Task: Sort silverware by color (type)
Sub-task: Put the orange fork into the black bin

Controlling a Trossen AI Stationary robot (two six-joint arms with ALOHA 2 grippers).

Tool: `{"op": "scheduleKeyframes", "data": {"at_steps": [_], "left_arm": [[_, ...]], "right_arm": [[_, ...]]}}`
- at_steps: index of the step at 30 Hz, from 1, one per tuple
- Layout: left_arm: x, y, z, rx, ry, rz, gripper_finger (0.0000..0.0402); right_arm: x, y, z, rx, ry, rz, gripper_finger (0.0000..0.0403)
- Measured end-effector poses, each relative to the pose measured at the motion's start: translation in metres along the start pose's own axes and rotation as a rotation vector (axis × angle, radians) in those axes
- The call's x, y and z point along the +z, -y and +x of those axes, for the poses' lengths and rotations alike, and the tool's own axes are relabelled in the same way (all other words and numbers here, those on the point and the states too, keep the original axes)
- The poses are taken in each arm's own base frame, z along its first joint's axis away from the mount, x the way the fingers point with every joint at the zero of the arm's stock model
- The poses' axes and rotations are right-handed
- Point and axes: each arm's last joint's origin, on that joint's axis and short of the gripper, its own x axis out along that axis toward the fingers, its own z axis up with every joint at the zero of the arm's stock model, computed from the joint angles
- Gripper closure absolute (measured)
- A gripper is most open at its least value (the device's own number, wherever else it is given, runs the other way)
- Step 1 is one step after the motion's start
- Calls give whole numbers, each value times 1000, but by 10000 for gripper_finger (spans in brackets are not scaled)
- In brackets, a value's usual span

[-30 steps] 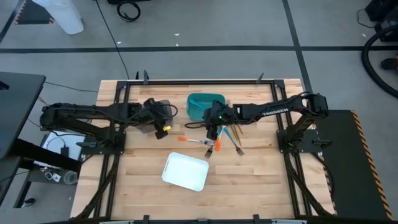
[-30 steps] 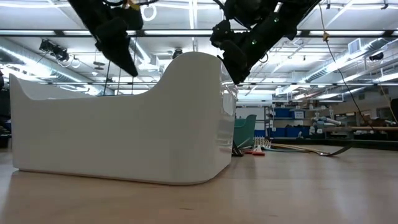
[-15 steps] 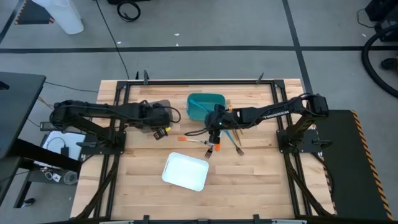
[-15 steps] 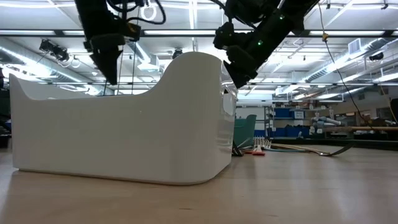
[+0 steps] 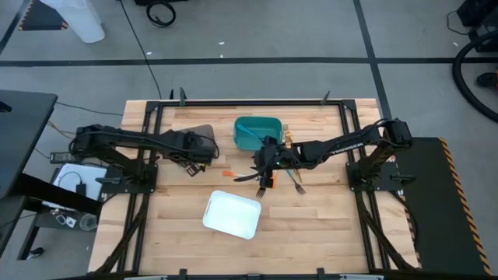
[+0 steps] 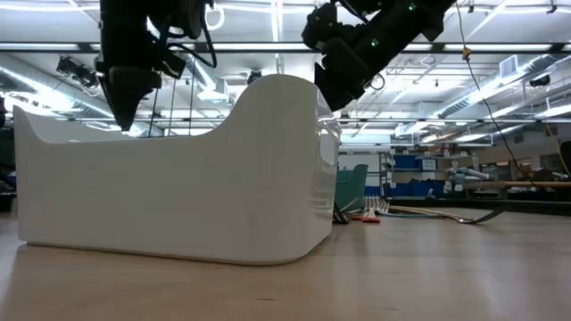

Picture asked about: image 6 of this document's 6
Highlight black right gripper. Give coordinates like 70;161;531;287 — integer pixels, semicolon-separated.
313;7;406;113

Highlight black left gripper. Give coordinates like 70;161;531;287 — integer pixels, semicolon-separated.
95;38;187;133

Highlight white plastic bin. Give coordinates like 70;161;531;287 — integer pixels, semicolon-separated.
12;73;343;267

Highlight orange-handled black fork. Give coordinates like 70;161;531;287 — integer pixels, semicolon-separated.
331;201;365;226

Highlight orange-handled silver fork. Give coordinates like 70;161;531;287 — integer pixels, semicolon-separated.
360;194;390;225

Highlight gold fork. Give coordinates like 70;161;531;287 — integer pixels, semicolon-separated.
386;204;475;223

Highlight teal-handled black fork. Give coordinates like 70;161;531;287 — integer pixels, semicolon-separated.
378;202;510;226

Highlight black ceiling-mounted equipment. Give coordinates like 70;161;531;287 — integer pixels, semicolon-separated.
55;55;100;89

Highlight shelf with blue bins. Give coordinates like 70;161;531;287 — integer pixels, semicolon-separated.
378;151;447;200

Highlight teal plastic bin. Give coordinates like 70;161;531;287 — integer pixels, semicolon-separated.
335;163;370;214

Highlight white air vent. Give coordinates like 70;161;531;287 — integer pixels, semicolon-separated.
499;53;519;79

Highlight long wooden bar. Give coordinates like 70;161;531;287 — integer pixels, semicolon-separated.
463;180;571;189

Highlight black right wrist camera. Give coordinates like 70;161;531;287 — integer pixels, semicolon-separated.
302;3;343;51

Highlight silver ventilation duct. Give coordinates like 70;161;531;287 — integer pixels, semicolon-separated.
0;52;112;119
439;53;571;119

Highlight hanging yellow and black cable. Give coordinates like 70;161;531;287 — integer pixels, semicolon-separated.
454;0;543;188

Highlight black overhead light rail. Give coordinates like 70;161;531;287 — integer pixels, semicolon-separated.
0;41;571;55

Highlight black aluminium table frame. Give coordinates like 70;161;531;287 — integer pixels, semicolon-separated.
387;198;571;218

